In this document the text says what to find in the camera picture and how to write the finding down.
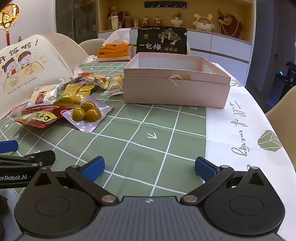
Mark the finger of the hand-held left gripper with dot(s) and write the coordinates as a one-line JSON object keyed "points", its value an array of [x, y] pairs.
{"points": [[8, 146], [44, 157]]}

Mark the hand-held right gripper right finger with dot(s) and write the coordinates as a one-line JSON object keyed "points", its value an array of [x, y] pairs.
{"points": [[205, 168]]}

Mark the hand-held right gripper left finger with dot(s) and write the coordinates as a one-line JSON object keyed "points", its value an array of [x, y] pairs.
{"points": [[93, 169]]}

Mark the yellow snack packet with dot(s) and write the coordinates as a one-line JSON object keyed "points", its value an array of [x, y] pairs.
{"points": [[67, 100], [79, 89]]}

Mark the pink cardboard box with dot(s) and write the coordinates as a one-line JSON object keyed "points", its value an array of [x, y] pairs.
{"points": [[175, 90]]}

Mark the clear brown snack bar packet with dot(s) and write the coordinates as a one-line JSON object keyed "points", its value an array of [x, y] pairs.
{"points": [[115, 83]]}

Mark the clear packet of green balls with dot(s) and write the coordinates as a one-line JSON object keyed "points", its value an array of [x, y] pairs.
{"points": [[86, 113]]}

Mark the green checked tablecloth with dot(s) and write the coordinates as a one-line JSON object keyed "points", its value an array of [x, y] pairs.
{"points": [[138, 129]]}

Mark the white red rice cracker packet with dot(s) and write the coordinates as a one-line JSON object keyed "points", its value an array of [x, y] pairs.
{"points": [[42, 96]]}

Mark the white bluish snack packet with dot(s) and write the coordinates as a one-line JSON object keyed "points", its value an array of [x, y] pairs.
{"points": [[70, 83]]}

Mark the red cream snack packet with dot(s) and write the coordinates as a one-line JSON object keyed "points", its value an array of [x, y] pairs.
{"points": [[97, 80]]}

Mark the cream cloth tote bag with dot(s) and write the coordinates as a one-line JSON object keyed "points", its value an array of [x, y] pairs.
{"points": [[39, 58]]}

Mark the beige chair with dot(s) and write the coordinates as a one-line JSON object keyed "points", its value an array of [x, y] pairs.
{"points": [[284, 115], [92, 46], [189, 49]]}

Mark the orange tissue box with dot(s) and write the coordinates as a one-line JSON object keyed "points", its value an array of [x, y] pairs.
{"points": [[115, 52]]}

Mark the black appliance with blue light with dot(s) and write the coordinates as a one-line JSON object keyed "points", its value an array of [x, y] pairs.
{"points": [[284, 78]]}

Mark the white yellow shelf cabinet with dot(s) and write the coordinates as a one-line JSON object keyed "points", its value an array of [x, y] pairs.
{"points": [[219, 44]]}

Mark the black printed box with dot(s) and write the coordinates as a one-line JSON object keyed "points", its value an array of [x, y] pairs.
{"points": [[159, 41]]}

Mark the glass cabinet door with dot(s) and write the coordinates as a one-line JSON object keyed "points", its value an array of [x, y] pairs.
{"points": [[76, 20]]}

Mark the white plush with yellow ears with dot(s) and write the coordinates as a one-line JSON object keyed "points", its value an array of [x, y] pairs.
{"points": [[203, 23]]}

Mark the brown plush toy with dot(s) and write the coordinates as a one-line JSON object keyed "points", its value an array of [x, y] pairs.
{"points": [[230, 23]]}

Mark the doll on cream cup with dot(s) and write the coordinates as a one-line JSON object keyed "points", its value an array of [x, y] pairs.
{"points": [[114, 22]]}

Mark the white vase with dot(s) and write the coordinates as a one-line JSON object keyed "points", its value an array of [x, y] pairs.
{"points": [[176, 22]]}

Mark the small red figurine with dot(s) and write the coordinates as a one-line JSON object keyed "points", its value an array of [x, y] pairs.
{"points": [[145, 21]]}

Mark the red gold wall ornament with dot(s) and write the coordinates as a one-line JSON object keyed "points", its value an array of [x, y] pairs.
{"points": [[8, 16]]}

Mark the black wall hook rail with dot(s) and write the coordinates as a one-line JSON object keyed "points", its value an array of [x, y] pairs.
{"points": [[165, 4]]}

